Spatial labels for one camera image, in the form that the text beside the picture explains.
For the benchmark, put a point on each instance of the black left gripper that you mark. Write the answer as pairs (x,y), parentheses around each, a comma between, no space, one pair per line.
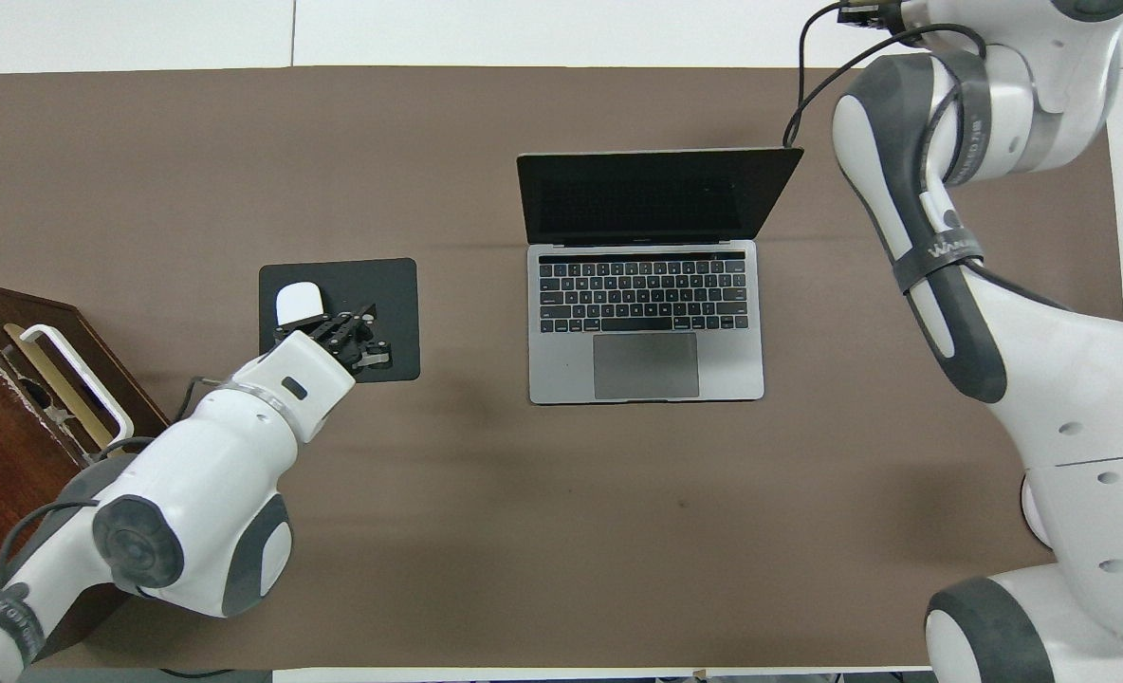
(348,332)

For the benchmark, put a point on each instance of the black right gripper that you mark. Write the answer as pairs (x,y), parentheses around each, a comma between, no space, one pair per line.
(870,11)

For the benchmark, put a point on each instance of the grey laptop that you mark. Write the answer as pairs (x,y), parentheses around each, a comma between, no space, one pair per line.
(647,365)

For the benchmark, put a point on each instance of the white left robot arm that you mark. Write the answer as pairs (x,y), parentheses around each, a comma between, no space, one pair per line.
(201,474)

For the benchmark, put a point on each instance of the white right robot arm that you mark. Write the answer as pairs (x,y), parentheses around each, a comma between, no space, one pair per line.
(1074,398)

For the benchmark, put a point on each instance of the white computer mouse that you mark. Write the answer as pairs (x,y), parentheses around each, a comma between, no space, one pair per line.
(298,302)

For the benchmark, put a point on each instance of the black mouse pad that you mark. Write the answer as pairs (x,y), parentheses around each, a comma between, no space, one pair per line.
(391,285)

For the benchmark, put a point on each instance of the brown table mat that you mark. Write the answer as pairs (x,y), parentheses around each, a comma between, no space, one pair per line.
(524,522)

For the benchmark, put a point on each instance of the white desk lamp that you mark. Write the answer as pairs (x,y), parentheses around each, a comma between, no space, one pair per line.
(1031,512)

